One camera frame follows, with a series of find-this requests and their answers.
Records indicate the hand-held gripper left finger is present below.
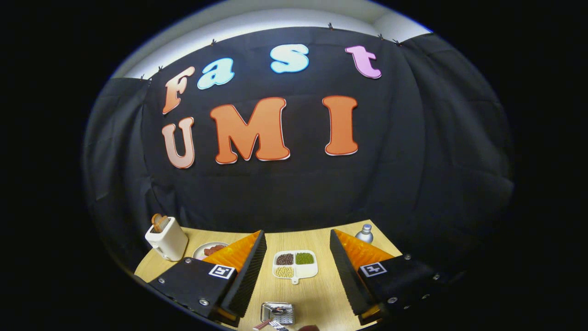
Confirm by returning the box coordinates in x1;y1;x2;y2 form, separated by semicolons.
147;230;267;328

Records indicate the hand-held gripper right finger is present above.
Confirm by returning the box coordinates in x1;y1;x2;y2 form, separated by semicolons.
329;228;453;326

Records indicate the spoon with red checked handle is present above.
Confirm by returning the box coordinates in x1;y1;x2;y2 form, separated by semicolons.
252;306;288;331

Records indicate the white divided bean tray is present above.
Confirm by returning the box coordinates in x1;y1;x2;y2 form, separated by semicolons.
272;250;318;285

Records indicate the white oval food plate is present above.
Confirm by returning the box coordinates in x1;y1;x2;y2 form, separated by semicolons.
192;242;230;261

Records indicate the white toaster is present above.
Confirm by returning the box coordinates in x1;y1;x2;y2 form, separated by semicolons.
145;217;189;262

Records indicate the metal wire basket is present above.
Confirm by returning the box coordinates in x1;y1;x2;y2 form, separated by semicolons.
260;302;295;326

